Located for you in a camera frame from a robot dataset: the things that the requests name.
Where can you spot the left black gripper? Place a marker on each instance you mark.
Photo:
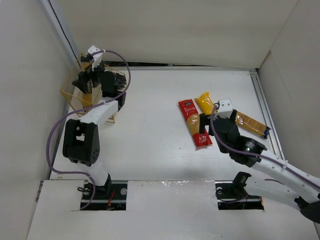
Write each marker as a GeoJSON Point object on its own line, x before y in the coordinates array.
{"type": "Point", "coordinates": [88, 77]}

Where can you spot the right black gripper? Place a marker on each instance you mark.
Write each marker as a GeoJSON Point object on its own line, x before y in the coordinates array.
{"type": "Point", "coordinates": [215, 122]}

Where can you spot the navy label spaghetti bag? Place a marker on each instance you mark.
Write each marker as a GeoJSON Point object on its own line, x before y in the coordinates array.
{"type": "Point", "coordinates": [86, 97]}

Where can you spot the red spaghetti bag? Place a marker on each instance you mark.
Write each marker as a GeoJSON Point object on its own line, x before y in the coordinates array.
{"type": "Point", "coordinates": [192, 120]}

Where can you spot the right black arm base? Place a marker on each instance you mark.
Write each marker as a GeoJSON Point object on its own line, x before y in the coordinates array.
{"type": "Point", "coordinates": [231, 195]}

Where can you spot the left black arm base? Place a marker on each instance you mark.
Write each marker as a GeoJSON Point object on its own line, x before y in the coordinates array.
{"type": "Point", "coordinates": [112, 196]}

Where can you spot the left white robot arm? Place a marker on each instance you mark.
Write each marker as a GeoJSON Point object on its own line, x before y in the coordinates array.
{"type": "Point", "coordinates": [81, 143]}

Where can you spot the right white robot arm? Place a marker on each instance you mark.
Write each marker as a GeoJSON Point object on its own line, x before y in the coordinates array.
{"type": "Point", "coordinates": [289, 185]}

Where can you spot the yellow spaghetti bag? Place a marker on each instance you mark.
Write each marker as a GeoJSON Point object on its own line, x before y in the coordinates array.
{"type": "Point", "coordinates": [205, 103]}

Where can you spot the blue patterned spaghetti bag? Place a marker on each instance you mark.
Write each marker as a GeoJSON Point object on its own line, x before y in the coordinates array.
{"type": "Point", "coordinates": [251, 125]}

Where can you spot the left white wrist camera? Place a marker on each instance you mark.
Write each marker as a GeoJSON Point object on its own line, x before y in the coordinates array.
{"type": "Point", "coordinates": [96, 54]}

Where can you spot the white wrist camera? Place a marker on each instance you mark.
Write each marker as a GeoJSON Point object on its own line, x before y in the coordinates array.
{"type": "Point", "coordinates": [224, 109]}
{"type": "Point", "coordinates": [96, 54]}

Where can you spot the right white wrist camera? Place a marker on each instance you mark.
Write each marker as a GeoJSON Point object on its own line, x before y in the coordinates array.
{"type": "Point", "coordinates": [224, 109]}

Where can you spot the yellow wire mesh basket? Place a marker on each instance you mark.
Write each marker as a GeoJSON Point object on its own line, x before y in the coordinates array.
{"type": "Point", "coordinates": [74, 96]}

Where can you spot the aluminium rail right edge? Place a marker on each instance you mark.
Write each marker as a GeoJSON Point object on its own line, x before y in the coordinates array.
{"type": "Point", "coordinates": [267, 118]}

